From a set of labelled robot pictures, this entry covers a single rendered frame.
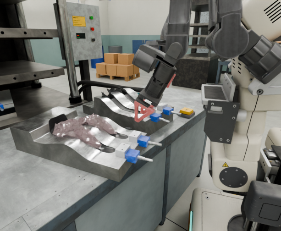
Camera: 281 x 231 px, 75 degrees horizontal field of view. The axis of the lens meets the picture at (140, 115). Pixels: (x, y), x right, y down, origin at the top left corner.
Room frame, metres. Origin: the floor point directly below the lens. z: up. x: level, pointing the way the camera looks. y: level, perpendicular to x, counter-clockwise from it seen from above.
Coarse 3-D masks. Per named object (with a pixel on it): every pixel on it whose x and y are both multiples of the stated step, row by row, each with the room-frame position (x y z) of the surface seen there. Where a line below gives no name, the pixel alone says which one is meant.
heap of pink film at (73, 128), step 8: (72, 120) 0.76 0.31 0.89; (80, 120) 0.75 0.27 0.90; (88, 120) 0.72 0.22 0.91; (96, 120) 0.72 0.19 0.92; (104, 120) 0.75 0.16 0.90; (56, 128) 0.70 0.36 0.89; (64, 128) 0.68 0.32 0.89; (72, 128) 0.66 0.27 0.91; (80, 128) 0.63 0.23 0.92; (104, 128) 0.70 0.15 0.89; (112, 128) 0.72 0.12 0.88; (56, 136) 0.64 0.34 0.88; (64, 136) 0.62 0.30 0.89; (72, 136) 0.61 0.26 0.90; (80, 136) 0.60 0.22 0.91; (88, 136) 0.61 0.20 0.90; (88, 144) 0.58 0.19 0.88; (96, 144) 0.60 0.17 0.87
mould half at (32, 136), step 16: (48, 112) 0.82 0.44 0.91; (64, 112) 0.82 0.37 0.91; (16, 128) 0.65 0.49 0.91; (32, 128) 0.65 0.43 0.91; (48, 128) 0.69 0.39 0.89; (96, 128) 0.69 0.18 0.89; (16, 144) 0.66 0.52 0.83; (32, 144) 0.62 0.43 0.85; (48, 144) 0.59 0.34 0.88; (64, 144) 0.56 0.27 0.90; (80, 144) 0.57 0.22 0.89; (112, 144) 0.62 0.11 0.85; (64, 160) 0.56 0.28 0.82; (80, 160) 0.53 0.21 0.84; (96, 160) 0.52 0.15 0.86; (112, 160) 0.52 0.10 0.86; (112, 176) 0.48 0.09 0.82
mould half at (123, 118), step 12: (96, 96) 1.00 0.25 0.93; (120, 96) 1.04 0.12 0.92; (132, 96) 1.08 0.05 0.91; (84, 108) 1.07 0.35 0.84; (96, 108) 0.99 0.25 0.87; (108, 108) 0.92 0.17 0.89; (132, 108) 0.94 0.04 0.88; (156, 108) 0.92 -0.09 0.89; (120, 120) 0.86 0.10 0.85; (132, 120) 0.81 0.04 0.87; (144, 120) 0.77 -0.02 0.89; (168, 120) 0.92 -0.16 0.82; (144, 132) 0.76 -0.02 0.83
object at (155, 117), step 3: (153, 114) 0.81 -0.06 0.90; (156, 114) 0.81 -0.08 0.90; (159, 114) 0.81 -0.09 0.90; (150, 117) 0.80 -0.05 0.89; (153, 117) 0.79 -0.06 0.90; (156, 117) 0.78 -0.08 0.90; (159, 117) 0.79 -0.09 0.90; (153, 120) 0.79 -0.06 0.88; (156, 120) 0.77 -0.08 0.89; (159, 120) 0.79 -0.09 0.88; (162, 120) 0.77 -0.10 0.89; (165, 120) 0.76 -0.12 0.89
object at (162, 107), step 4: (160, 104) 0.91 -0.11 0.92; (164, 104) 0.91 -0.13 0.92; (160, 108) 0.89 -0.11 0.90; (164, 108) 0.89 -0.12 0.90; (168, 108) 0.89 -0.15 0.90; (172, 108) 0.89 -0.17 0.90; (164, 112) 0.88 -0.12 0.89; (168, 112) 0.86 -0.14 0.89; (172, 112) 0.86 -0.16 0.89; (176, 112) 0.85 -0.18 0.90
